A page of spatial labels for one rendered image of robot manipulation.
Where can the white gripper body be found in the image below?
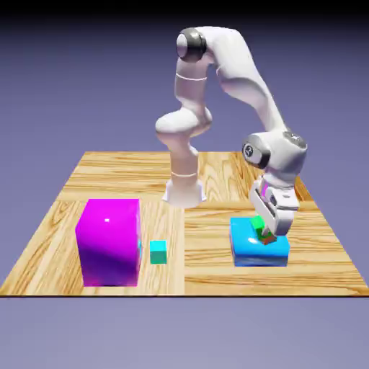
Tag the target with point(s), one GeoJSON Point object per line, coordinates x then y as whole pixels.
{"type": "Point", "coordinates": [281, 222]}

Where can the large magenta box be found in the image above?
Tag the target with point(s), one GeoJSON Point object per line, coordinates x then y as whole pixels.
{"type": "Point", "coordinates": [108, 242]}

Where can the small cyan cube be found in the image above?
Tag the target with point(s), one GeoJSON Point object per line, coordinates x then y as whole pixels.
{"type": "Point", "coordinates": [158, 252]}

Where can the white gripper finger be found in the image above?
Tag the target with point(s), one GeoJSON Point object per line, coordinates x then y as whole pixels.
{"type": "Point", "coordinates": [265, 230]}

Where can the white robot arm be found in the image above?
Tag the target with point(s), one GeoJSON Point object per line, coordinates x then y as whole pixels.
{"type": "Point", "coordinates": [190, 86]}

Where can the small green cube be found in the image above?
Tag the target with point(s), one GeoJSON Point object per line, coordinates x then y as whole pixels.
{"type": "Point", "coordinates": [256, 222]}

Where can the large blue box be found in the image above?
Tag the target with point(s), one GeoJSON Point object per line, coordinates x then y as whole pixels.
{"type": "Point", "coordinates": [248, 248]}

